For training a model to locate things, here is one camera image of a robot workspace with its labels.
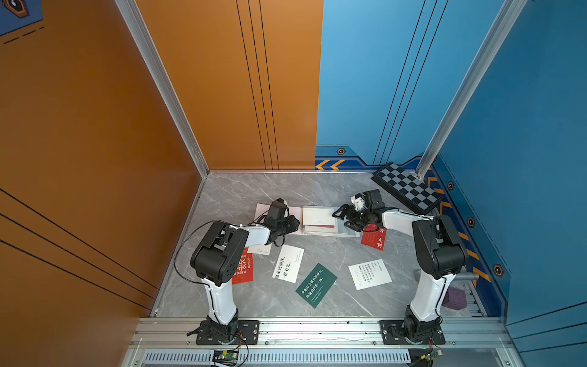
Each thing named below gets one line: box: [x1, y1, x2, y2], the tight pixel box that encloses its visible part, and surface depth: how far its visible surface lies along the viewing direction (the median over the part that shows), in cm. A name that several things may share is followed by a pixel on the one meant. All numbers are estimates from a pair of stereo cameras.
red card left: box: [231, 246, 254, 286], surface depth 89 cm
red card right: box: [360, 227, 388, 252], surface depth 97 cm
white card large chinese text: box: [272, 243, 305, 284], surface depth 91 cm
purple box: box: [441, 285, 468, 311], surface depth 78 cm
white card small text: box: [347, 258, 393, 291], surface depth 88 cm
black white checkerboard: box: [370, 162, 444, 215], surface depth 111 cm
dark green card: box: [295, 263, 338, 309], surface depth 85 cm
